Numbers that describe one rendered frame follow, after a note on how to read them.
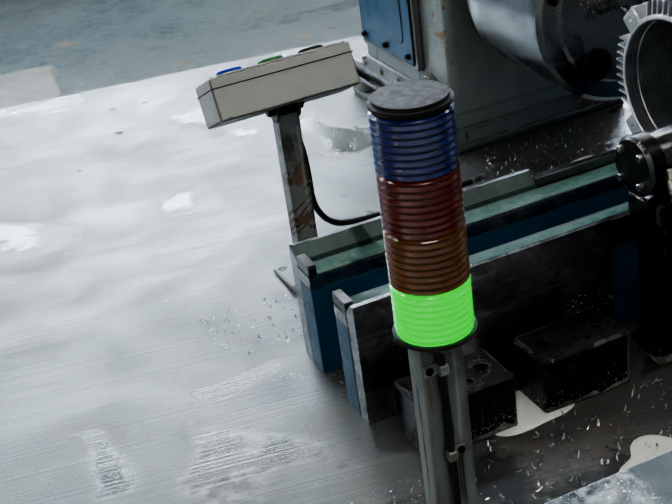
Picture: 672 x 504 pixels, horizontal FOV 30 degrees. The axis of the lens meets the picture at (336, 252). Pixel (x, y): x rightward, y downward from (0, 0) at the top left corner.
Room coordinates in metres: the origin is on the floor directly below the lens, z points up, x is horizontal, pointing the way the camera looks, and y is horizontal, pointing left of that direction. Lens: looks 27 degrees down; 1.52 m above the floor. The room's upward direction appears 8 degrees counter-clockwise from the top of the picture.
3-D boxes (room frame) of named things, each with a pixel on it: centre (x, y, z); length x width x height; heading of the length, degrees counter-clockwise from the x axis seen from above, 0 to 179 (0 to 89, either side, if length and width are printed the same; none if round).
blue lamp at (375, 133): (0.80, -0.07, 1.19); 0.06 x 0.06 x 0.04
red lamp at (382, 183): (0.80, -0.07, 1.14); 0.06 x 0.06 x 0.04
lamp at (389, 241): (0.80, -0.07, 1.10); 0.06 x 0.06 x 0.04
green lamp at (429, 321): (0.80, -0.07, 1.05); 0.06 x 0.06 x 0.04
